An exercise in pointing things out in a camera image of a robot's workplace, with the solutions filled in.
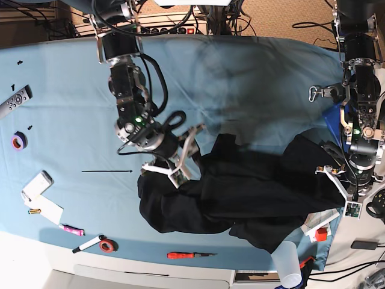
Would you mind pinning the white power strip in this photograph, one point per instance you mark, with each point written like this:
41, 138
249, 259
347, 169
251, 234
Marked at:
156, 23

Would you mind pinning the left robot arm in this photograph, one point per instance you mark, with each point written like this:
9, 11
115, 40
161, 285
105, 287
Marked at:
358, 124

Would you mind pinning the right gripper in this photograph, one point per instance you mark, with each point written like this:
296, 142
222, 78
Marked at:
177, 171

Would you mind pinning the light blue table cloth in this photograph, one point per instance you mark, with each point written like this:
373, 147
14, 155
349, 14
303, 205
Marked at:
253, 87

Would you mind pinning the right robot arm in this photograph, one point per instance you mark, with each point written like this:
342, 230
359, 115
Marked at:
118, 34

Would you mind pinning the translucent plastic cup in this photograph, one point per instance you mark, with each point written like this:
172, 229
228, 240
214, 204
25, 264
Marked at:
286, 263

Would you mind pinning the pink tube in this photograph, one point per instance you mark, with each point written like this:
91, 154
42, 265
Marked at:
72, 230

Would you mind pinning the white power bank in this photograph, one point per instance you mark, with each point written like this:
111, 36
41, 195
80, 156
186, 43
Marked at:
38, 185

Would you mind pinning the red handled screwdriver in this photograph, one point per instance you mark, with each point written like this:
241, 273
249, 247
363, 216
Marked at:
184, 255

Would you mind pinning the silver carabiner clip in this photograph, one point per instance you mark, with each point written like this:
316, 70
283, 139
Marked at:
313, 91

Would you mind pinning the white paper card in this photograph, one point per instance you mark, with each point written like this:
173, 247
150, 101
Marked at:
50, 210

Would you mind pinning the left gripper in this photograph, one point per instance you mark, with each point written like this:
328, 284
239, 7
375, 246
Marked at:
352, 208

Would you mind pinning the black power adapter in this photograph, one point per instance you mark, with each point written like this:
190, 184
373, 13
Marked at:
364, 245

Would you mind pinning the white marker pen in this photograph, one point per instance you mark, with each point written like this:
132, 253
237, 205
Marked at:
89, 243

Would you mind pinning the grey remote control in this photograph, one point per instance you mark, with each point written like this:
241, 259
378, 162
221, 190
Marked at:
13, 102

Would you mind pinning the blue box with knob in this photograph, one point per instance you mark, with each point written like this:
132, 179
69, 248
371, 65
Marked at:
331, 117

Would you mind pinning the purple tape roll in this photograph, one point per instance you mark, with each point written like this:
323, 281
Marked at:
19, 141

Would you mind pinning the small red cube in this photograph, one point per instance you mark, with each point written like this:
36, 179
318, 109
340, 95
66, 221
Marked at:
321, 234

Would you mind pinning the black t-shirt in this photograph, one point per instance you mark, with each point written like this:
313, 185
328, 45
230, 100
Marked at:
251, 195

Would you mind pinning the black zip tie on ledge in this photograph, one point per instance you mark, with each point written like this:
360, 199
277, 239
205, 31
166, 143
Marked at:
149, 274

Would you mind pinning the red tape roll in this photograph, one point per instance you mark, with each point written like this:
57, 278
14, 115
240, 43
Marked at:
108, 246

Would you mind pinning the gold AA battery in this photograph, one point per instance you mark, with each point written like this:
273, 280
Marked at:
34, 211

